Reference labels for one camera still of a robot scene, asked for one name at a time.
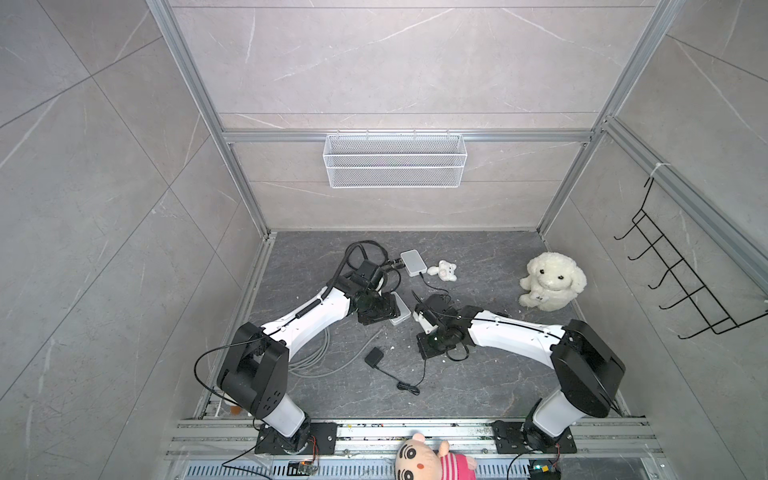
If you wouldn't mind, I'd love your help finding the white network switch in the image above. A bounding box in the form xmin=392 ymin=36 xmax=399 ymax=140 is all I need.
xmin=390 ymin=292 xmax=412 ymax=326
xmin=400 ymin=249 xmax=428 ymax=277

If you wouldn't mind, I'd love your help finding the black power adapter with plug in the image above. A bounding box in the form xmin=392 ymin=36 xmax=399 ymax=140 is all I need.
xmin=418 ymin=272 xmax=472 ymax=362

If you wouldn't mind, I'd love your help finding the large black cable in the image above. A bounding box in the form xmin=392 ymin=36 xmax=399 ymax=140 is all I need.
xmin=344 ymin=239 xmax=404 ymax=275

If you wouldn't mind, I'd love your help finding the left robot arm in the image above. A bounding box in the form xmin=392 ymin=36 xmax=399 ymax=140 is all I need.
xmin=205 ymin=240 xmax=400 ymax=452

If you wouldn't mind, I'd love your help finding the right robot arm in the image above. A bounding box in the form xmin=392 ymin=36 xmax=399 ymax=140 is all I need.
xmin=413 ymin=303 xmax=626 ymax=452

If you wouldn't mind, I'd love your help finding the black power adapter near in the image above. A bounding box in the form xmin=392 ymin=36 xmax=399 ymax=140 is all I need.
xmin=363 ymin=344 xmax=428 ymax=397

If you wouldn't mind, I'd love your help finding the small white plush toy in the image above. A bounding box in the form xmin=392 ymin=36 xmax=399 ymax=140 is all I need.
xmin=427 ymin=260 xmax=457 ymax=282

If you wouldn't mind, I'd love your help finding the large white plush dog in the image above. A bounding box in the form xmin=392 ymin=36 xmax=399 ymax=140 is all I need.
xmin=518 ymin=252 xmax=587 ymax=312

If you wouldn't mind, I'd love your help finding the pink striped cartoon doll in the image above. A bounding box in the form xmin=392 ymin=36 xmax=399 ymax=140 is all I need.
xmin=394 ymin=433 xmax=478 ymax=480

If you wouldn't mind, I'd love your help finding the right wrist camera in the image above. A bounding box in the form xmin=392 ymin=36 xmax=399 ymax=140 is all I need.
xmin=412 ymin=308 xmax=438 ymax=335

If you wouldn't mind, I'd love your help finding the grey cable bundle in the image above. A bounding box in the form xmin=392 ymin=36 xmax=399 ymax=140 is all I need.
xmin=287 ymin=323 xmax=385 ymax=380

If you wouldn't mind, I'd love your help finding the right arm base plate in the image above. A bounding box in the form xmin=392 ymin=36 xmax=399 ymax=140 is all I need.
xmin=490 ymin=420 xmax=577 ymax=454

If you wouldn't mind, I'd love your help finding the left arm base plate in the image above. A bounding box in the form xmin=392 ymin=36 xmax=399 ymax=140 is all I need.
xmin=255 ymin=422 xmax=338 ymax=455

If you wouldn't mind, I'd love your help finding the white wire mesh basket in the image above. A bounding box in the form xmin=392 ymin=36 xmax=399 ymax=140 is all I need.
xmin=323 ymin=133 xmax=468 ymax=189

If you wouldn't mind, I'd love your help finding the black wire hook rack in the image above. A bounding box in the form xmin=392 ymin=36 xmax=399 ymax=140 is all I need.
xmin=613 ymin=178 xmax=767 ymax=340

